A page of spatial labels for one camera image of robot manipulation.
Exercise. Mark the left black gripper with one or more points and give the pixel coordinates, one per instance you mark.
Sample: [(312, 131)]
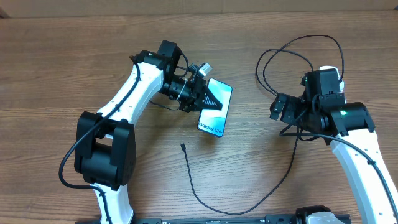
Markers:
[(200, 90)]

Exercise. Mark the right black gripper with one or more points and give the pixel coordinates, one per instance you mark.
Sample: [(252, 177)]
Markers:
[(290, 103)]

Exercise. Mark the blue Samsung Galaxy smartphone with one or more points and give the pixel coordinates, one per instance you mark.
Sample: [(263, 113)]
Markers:
[(212, 120)]

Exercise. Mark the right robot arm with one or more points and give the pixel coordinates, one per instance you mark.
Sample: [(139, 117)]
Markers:
[(322, 111)]

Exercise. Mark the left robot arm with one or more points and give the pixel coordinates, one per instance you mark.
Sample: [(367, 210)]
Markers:
[(105, 148)]

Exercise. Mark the white power strip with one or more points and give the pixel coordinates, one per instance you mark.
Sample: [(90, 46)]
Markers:
[(335, 74)]

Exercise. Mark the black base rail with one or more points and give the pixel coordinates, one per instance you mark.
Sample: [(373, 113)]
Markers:
[(268, 219)]

